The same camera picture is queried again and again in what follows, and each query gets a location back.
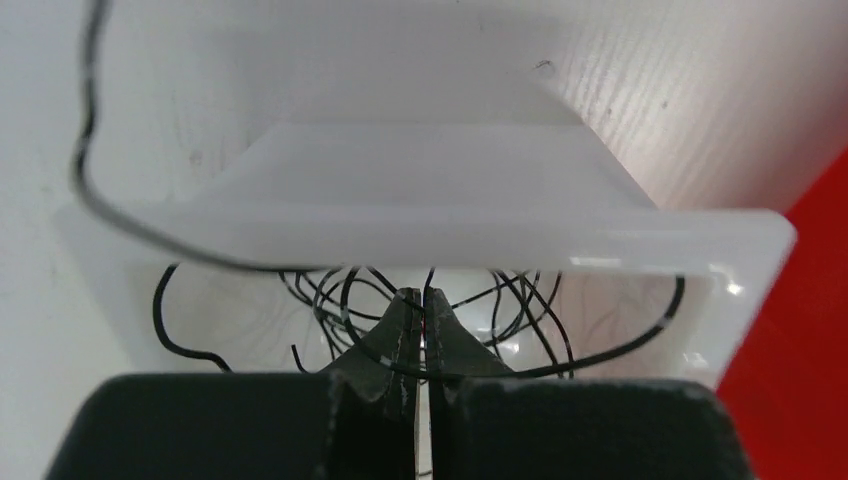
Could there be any clear plastic bin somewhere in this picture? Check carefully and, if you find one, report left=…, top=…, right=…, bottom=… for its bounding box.
left=70, top=31, right=796, bottom=376

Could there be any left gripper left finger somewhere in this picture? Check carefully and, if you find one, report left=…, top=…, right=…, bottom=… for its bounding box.
left=325, top=288, right=421, bottom=479

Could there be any red bin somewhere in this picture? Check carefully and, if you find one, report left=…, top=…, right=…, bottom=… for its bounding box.
left=718, top=155, right=847, bottom=479

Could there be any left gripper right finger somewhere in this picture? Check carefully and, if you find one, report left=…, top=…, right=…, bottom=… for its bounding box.
left=423, top=287, right=512, bottom=479

